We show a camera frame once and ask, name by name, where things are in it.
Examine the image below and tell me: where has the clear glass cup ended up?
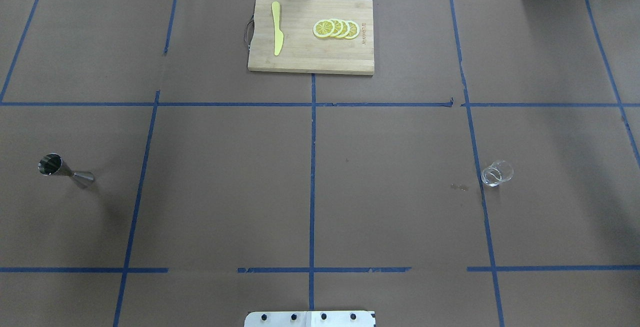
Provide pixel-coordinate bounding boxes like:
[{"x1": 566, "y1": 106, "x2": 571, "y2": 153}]
[{"x1": 480, "y1": 160, "x2": 515, "y2": 187}]

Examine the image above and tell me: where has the steel measuring jigger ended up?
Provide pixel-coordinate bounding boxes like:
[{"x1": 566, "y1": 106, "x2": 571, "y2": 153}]
[{"x1": 38, "y1": 153, "x2": 96, "y2": 190}]

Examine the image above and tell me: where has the wooden cutting board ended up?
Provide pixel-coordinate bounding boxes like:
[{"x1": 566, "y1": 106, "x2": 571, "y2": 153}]
[{"x1": 247, "y1": 0, "x2": 375, "y2": 76}]

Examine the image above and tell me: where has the yellow plastic knife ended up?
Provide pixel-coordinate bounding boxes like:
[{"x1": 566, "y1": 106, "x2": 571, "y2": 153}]
[{"x1": 270, "y1": 0, "x2": 284, "y2": 57}]

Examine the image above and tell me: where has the lemon slices stack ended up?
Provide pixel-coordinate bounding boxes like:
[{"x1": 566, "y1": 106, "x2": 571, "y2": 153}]
[{"x1": 311, "y1": 18, "x2": 361, "y2": 40}]

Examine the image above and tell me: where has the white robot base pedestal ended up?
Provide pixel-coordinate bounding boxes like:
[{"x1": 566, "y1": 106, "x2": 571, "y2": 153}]
[{"x1": 243, "y1": 310, "x2": 377, "y2": 327}]

